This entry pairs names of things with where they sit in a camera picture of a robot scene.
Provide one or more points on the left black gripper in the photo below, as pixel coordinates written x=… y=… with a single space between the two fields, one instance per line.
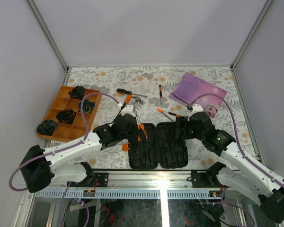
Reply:
x=133 y=137

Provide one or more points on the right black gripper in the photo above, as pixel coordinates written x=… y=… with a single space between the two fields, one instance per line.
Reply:
x=180 y=123

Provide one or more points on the orange handled pliers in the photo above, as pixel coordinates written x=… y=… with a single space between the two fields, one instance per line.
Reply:
x=140 y=127

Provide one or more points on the black plastic tool case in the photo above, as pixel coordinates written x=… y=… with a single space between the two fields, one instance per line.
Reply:
x=158 y=145

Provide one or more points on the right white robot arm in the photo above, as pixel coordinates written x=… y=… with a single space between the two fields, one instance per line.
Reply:
x=255 y=181

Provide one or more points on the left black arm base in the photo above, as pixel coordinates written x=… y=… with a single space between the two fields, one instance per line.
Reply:
x=96 y=180

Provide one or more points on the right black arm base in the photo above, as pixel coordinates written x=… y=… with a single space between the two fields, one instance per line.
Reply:
x=206 y=178

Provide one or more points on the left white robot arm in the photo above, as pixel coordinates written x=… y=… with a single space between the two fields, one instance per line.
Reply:
x=64 y=164

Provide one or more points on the orange black utility tool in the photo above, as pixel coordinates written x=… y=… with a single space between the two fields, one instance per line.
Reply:
x=174 y=114

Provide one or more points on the orange tipped metal file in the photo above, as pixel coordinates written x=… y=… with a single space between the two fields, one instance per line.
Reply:
x=161 y=111

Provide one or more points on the small claw hammer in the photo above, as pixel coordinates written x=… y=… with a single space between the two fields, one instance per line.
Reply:
x=135 y=102

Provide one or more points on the purple printed pouch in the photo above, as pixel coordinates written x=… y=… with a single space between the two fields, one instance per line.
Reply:
x=193 y=90

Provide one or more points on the small precision screwdriver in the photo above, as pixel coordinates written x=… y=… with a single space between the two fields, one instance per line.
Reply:
x=160 y=93

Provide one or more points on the dark rolled band middle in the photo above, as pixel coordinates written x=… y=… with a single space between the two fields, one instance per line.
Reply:
x=87 y=107

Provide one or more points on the dark rolled band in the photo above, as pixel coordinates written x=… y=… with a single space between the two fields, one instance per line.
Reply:
x=87 y=107
x=66 y=116
x=77 y=92

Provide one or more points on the dark rolled band top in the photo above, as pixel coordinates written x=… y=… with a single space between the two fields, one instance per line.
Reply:
x=77 y=92

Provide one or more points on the dark rolled band lower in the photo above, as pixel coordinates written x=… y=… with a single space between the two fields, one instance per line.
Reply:
x=66 y=116

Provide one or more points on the orange compartment tray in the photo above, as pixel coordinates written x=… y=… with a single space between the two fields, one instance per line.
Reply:
x=62 y=101

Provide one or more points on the dark rolled band outside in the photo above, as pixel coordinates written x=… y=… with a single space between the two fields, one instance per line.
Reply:
x=47 y=127

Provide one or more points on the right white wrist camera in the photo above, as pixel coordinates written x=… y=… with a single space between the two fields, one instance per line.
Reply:
x=195 y=108

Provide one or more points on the orange handled screwdriver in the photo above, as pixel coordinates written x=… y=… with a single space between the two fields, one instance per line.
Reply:
x=127 y=100

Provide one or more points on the black handled screwdriver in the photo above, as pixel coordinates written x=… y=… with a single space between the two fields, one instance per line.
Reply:
x=126 y=92

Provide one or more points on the aluminium front rail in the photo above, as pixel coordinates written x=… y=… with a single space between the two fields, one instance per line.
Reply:
x=137 y=185

